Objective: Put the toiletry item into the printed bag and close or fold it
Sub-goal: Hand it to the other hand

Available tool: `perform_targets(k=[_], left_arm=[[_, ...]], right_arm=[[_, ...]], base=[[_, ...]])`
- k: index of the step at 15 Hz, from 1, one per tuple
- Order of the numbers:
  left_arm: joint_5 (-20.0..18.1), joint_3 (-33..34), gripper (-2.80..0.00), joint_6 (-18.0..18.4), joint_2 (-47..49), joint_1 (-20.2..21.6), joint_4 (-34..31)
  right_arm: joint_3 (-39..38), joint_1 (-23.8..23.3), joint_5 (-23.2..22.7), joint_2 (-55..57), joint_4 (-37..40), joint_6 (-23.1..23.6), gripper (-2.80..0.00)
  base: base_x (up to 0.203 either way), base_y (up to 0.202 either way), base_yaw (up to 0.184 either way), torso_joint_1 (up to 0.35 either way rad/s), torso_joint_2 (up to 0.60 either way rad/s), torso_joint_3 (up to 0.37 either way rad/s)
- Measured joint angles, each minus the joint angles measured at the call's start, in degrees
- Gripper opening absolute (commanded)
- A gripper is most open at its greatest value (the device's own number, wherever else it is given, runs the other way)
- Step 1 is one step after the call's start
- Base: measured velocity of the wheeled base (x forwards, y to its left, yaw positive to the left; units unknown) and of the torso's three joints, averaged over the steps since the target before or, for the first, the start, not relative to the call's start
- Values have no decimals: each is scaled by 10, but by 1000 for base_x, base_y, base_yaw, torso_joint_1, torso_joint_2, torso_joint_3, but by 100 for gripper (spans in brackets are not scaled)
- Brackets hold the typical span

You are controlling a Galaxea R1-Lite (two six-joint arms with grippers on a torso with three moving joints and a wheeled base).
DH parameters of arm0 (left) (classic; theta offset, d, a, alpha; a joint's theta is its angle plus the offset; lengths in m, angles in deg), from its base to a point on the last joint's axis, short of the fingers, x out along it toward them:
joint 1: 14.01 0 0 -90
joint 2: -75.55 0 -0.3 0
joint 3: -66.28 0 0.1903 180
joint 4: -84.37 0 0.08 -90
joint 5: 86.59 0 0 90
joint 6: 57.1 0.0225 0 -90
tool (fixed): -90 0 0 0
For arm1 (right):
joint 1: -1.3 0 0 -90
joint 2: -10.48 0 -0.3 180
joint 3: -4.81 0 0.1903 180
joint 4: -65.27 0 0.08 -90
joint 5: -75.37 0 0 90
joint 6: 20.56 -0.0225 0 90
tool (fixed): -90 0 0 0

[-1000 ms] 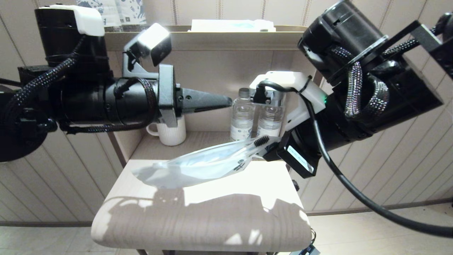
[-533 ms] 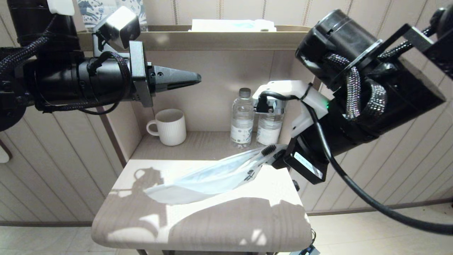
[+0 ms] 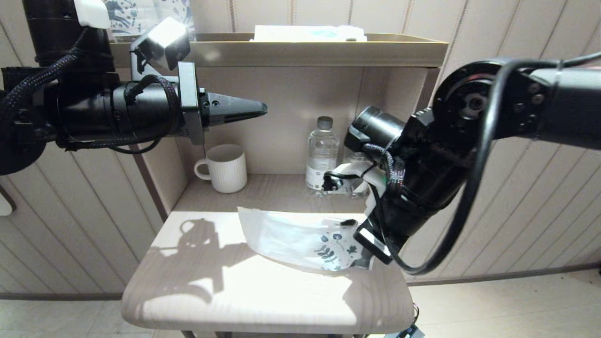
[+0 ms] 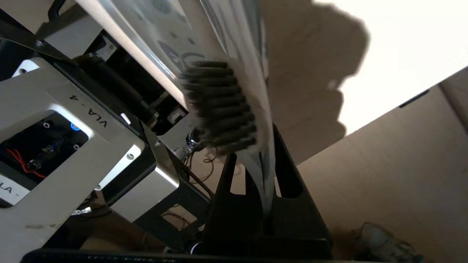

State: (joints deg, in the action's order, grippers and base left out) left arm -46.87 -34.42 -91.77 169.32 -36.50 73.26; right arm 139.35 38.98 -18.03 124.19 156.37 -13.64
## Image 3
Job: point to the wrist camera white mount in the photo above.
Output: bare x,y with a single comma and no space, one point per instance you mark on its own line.
371,174
164,42

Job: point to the clear plastic water bottle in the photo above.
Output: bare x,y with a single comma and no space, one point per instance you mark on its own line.
321,150
354,157

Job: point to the white wall fixture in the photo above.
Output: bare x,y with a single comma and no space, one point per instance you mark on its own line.
5,204

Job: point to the white floral plastic pouch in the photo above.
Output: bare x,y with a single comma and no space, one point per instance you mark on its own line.
281,234

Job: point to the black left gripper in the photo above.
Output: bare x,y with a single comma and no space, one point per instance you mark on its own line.
94,112

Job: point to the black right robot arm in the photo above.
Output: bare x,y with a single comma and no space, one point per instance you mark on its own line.
540,108

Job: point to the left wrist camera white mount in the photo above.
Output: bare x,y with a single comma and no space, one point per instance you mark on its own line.
164,42

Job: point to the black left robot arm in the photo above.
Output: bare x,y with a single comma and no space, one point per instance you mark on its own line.
51,28

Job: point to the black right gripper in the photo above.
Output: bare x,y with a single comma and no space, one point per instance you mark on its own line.
408,211

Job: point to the white ribbed mug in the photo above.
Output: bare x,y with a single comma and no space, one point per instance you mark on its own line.
227,169

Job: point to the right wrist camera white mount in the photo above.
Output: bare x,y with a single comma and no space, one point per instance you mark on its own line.
371,174

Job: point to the light wooden shelf table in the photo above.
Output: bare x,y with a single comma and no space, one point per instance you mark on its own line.
263,300

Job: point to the blue patterned packs on shelf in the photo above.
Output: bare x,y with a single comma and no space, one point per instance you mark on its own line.
127,14

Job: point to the white packet with blue print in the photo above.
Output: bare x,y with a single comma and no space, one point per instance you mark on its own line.
305,34

